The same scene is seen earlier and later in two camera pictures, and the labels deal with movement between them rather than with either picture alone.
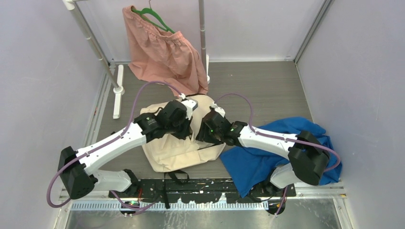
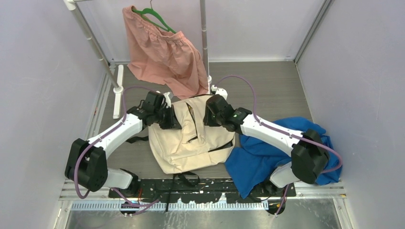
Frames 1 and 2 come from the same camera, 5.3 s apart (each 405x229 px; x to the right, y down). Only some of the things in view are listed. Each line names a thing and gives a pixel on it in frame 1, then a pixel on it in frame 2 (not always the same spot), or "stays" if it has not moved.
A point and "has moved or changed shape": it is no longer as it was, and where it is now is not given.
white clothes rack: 116,82 stays
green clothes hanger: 150,10 stays
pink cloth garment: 160,56 stays
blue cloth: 249,168 stays
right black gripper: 203,134 -> 207,119
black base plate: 202,190 stays
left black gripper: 186,131 -> 172,122
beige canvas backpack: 166,152 has moved or changed shape
